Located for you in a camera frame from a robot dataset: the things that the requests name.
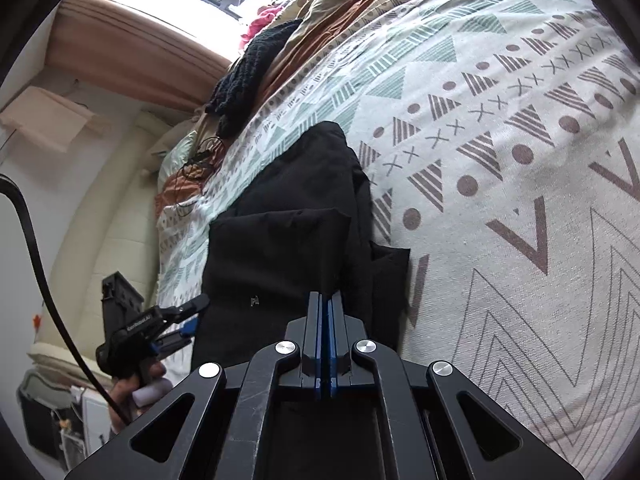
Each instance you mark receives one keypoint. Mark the cream padded headboard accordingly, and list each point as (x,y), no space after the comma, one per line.
(115,220)

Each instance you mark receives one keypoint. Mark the pale pillow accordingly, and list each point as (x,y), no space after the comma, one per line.
(172,152)

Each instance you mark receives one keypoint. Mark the person's left hand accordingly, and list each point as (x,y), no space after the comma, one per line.
(122,395)

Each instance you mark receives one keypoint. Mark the brown beige quilt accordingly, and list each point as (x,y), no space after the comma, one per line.
(340,15)

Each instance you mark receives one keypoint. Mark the patterned bed sheet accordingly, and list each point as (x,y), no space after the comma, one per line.
(500,210)

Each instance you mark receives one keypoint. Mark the white cabinet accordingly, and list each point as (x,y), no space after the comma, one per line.
(95,420)

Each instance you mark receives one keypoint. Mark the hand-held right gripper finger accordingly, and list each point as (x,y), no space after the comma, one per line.
(333,355)
(321,355)

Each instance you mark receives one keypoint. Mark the red cloth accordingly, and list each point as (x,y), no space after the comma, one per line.
(262,22)

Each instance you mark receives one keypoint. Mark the black knitted cloth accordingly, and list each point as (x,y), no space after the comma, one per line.
(250,70)

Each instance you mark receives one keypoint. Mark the black pants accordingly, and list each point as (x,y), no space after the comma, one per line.
(280,250)

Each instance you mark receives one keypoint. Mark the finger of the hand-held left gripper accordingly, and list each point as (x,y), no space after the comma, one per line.
(186,330)
(192,305)

